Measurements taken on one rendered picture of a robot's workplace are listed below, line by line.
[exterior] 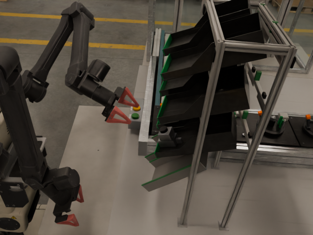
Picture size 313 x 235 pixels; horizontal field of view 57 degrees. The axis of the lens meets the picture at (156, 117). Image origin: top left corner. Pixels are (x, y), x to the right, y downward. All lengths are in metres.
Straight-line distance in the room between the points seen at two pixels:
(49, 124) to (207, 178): 2.01
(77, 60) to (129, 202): 0.63
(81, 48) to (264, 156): 0.99
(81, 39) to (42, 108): 2.17
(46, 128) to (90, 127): 1.41
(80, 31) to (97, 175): 0.65
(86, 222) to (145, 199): 0.26
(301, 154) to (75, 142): 1.14
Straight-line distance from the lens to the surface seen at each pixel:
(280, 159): 1.59
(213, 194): 1.39
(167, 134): 1.01
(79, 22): 1.27
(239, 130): 1.57
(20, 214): 1.45
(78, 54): 1.13
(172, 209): 1.31
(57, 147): 2.83
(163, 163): 1.24
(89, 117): 1.73
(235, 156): 1.52
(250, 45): 0.74
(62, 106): 3.29
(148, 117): 1.56
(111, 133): 1.62
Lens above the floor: 1.95
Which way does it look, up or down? 39 degrees down
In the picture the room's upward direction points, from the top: 4 degrees clockwise
